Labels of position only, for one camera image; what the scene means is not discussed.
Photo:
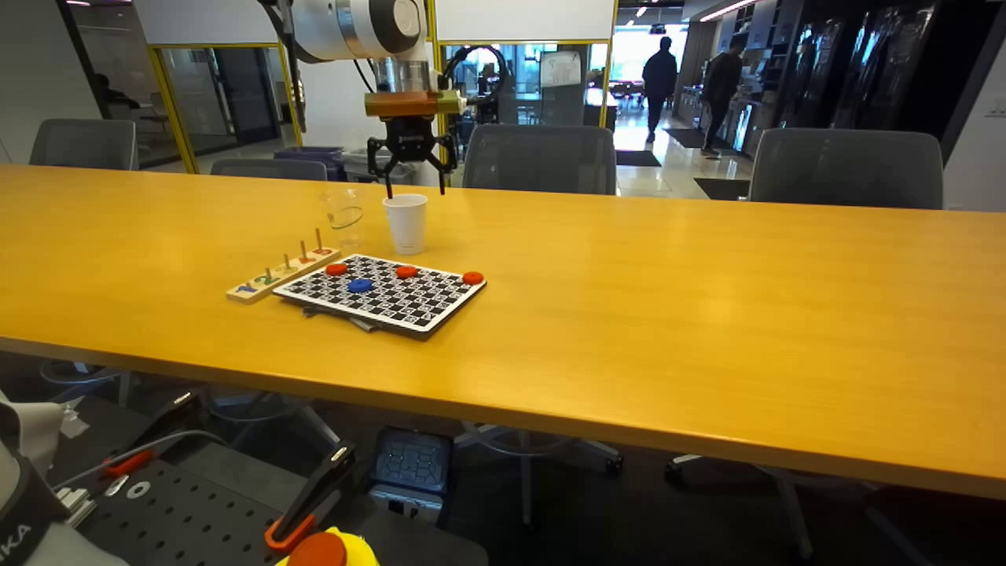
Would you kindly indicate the grey chair far left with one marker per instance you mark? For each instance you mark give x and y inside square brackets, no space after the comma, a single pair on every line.
[86,142]

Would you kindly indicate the grey chair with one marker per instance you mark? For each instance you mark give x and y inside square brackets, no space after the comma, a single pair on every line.
[877,167]
[540,158]
[86,142]

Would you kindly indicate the wooden number peg board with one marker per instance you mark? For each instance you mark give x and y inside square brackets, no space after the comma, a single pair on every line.
[292,266]

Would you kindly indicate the checkered calibration board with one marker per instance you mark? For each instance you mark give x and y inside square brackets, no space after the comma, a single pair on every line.
[377,297]

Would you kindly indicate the grey chair far right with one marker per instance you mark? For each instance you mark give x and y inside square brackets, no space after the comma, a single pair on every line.
[877,167]

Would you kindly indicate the orange handled tool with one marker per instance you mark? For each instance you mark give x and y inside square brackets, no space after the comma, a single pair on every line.
[304,514]

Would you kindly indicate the wrist camera yellow mount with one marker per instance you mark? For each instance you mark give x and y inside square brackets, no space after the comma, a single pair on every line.
[409,105]

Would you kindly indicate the yellow emergency stop button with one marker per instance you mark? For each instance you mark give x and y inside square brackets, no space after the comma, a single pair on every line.
[332,548]

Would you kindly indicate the grey chair centre back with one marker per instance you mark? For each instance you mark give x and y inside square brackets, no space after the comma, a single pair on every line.
[540,158]

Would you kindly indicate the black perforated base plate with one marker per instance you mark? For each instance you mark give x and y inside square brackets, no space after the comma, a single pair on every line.
[182,514]

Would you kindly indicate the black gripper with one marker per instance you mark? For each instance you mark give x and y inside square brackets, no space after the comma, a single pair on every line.
[413,138]

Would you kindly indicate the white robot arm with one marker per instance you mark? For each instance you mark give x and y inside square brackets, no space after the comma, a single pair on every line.
[375,36]

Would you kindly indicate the white paper cup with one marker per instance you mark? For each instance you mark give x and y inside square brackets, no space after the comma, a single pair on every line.
[405,222]

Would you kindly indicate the orange ring board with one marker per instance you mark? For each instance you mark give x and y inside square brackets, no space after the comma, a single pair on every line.
[402,273]
[338,273]

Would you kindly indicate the clear plastic cup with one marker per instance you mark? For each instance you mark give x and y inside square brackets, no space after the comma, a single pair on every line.
[344,216]

